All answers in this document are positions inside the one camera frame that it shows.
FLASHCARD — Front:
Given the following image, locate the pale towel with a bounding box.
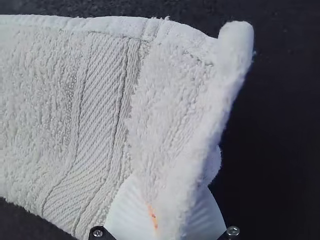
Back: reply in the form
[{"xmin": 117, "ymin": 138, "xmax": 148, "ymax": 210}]
[{"xmin": 0, "ymin": 13, "xmax": 256, "ymax": 240}]

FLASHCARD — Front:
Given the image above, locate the black mat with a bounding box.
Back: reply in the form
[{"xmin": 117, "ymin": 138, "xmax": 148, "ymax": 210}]
[{"xmin": 0, "ymin": 0, "xmax": 320, "ymax": 240}]

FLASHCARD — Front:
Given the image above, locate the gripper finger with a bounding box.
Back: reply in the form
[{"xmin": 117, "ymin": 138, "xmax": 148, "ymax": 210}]
[
  {"xmin": 89, "ymin": 173, "xmax": 161, "ymax": 240},
  {"xmin": 186, "ymin": 186, "xmax": 241, "ymax": 240}
]

